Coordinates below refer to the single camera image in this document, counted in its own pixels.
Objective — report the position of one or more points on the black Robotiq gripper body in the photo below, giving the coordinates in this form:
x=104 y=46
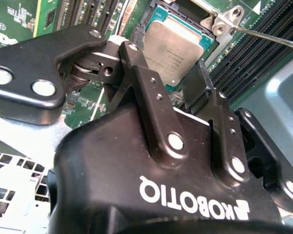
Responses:
x=100 y=170

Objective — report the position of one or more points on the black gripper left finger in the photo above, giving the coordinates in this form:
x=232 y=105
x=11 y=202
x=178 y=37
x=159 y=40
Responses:
x=27 y=61

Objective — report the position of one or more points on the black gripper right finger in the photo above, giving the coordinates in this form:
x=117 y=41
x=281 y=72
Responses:
x=228 y=146

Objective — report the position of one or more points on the CPU silver top green edge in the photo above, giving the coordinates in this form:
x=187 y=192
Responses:
x=173 y=48

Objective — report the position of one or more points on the metal locking lever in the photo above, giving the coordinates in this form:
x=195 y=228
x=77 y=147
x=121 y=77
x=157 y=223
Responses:
x=266 y=36

